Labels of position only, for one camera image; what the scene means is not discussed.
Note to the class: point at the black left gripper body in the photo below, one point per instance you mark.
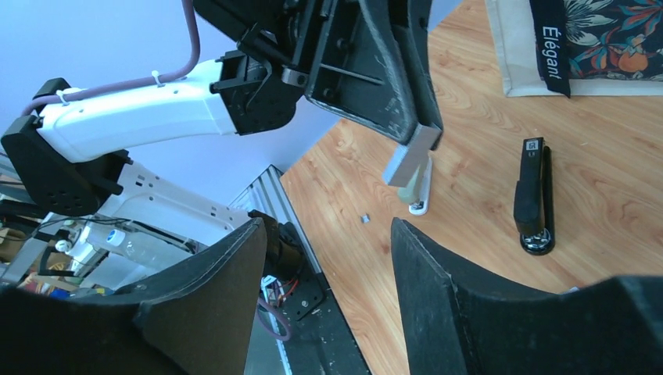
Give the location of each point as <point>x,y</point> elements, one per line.
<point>285,51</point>

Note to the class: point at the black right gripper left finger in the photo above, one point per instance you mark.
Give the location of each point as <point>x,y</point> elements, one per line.
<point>195,317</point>

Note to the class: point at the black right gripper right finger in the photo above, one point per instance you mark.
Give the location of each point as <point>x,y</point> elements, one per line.
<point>460,318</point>

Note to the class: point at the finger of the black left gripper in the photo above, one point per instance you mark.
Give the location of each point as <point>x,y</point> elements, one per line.
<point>358,70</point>
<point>399,30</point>

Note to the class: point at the silver staple strip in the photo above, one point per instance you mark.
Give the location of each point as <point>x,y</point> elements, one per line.
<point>406,159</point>

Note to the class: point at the black stapler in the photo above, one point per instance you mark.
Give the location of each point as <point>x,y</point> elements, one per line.
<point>533,210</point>

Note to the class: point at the pale green white stapler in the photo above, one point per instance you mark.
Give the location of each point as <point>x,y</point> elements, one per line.
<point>417,193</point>

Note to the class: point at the clear plastic water bottle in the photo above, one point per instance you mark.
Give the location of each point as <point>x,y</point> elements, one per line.
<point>141,248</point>

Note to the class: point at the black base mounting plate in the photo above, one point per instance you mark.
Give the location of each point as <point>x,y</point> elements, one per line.
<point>321,341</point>

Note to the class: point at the cream canvas tote bag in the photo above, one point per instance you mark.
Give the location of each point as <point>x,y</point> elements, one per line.
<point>578,48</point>

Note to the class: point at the aluminium frame rail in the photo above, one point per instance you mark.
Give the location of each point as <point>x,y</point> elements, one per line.
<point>274,207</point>

